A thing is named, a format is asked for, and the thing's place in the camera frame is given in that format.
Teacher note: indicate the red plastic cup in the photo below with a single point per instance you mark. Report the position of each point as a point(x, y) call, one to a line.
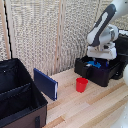
point(81, 84)

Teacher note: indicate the blue plastic bowl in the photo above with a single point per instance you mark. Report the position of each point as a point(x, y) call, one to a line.
point(93, 64)

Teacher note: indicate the black fabric storage box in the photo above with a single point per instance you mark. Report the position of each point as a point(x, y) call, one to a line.
point(16, 96)

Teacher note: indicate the dark blue book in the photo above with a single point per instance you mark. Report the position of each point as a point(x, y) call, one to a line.
point(45, 84)

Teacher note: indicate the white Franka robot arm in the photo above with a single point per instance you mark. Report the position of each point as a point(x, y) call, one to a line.
point(101, 28)

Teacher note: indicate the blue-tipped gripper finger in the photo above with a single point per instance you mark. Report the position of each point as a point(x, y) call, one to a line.
point(97, 61)
point(106, 62)

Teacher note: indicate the beige bamboo screen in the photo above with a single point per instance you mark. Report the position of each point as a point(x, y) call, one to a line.
point(33, 33)

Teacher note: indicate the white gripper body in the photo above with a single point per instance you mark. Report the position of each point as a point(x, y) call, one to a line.
point(101, 52)

